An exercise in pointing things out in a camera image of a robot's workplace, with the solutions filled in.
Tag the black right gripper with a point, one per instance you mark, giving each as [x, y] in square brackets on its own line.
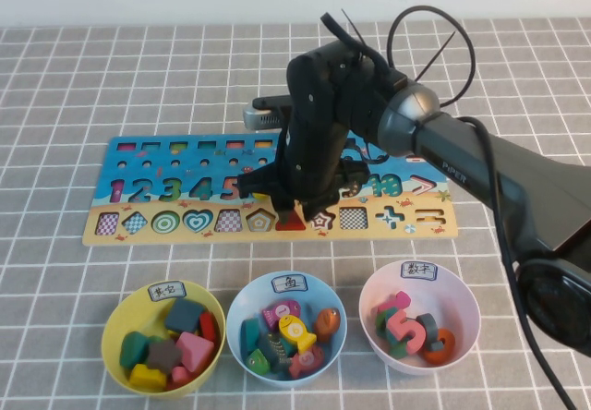
[309, 170]

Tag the red wooden triangle piece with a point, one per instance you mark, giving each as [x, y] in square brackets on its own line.
[291, 226]

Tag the paper label on blue bowl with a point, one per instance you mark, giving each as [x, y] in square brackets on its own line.
[290, 284]

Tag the light blue plastic bowl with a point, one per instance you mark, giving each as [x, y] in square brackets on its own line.
[240, 304]

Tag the paper label on pink bowl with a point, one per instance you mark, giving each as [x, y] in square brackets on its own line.
[419, 270]

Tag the magenta wooden number piece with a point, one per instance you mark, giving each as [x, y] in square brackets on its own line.
[401, 300]

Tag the green wooden number piece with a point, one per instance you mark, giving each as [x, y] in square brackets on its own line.
[381, 322]

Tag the paper label on yellow bowl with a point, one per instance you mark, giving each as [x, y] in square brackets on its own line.
[166, 291]

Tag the colourful wooden puzzle board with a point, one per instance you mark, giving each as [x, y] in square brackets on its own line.
[138, 170]

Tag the teal wooden number piece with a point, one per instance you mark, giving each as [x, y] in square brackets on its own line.
[397, 350]

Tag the grey wooden number piece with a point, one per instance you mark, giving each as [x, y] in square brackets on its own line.
[427, 324]

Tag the pale pink plastic bowl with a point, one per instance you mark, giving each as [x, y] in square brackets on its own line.
[461, 308]

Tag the orange wooden number piece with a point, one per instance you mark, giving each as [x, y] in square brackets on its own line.
[438, 357]

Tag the yellow plastic bowl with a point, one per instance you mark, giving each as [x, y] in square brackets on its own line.
[113, 331]

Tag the magenta wooden fish one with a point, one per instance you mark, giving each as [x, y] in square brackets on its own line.
[281, 310]

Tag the orange wooden fish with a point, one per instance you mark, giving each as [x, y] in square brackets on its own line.
[327, 323]

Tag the yellow wooden fish six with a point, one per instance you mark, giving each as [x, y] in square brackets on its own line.
[295, 331]

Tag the teal wooden fish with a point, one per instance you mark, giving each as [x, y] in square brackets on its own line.
[251, 336]

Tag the dark grey wooden fish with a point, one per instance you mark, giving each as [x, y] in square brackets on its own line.
[272, 347]

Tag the red wooden shape block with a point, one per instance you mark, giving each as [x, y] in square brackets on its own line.
[208, 327]

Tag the pink wooden fish five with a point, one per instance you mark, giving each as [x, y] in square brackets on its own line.
[305, 361]

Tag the pink wooden number five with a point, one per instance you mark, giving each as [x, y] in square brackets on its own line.
[398, 324]

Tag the slate grey square block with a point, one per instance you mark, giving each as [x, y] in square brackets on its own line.
[184, 315]

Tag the green wooden fish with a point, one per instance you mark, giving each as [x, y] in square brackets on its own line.
[256, 363]

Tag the brown wooden star block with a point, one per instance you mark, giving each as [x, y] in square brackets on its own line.
[164, 355]

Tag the small pink wooden block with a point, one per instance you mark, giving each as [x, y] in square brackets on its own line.
[180, 375]

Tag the green wooden shape block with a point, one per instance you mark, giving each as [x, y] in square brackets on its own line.
[134, 350]

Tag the yellow wooden shape block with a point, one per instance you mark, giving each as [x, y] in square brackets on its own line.
[145, 377]

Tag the black zip tie loop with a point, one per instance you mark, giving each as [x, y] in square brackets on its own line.
[427, 7]

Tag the grey checked tablecloth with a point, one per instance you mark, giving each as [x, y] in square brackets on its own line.
[46, 105]

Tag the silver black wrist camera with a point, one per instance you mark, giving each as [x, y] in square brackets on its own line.
[263, 116]

